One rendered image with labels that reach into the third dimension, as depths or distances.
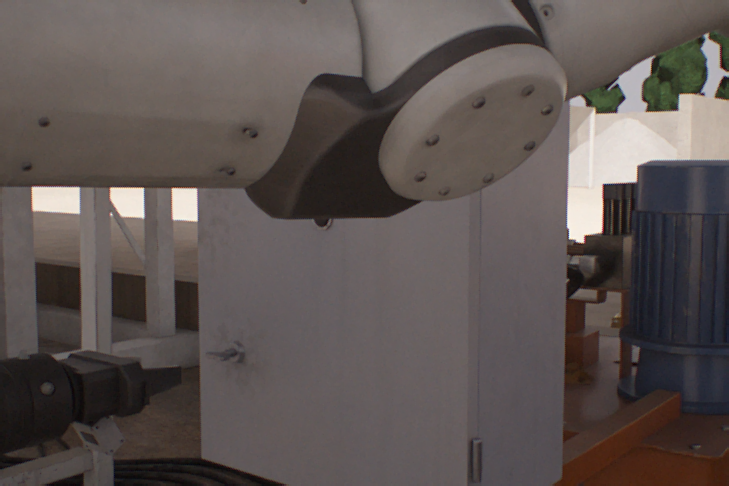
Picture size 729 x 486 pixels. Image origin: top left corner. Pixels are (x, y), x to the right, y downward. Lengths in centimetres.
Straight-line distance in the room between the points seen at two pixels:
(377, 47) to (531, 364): 72
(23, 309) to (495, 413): 316
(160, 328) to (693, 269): 327
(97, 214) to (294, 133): 210
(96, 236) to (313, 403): 146
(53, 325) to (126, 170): 506
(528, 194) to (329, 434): 35
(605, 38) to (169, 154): 19
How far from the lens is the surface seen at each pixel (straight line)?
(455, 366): 90
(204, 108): 29
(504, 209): 93
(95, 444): 100
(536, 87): 33
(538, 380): 103
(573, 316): 188
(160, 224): 441
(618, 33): 40
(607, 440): 130
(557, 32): 38
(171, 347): 442
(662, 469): 143
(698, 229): 158
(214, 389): 114
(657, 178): 159
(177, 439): 342
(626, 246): 174
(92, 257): 242
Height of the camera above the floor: 104
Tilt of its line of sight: 5 degrees down
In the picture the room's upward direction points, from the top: straight up
